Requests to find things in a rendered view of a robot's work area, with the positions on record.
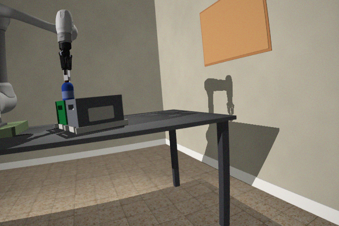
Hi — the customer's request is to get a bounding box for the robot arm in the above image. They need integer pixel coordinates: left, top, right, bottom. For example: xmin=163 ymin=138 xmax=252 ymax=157
xmin=0 ymin=3 xmax=78 ymax=114

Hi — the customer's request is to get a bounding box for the green crate with dividers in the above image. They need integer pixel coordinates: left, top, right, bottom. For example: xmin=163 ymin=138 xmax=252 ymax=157
xmin=57 ymin=100 xmax=68 ymax=125

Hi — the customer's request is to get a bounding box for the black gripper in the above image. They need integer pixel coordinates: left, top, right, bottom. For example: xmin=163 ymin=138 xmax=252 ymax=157
xmin=59 ymin=42 xmax=72 ymax=81

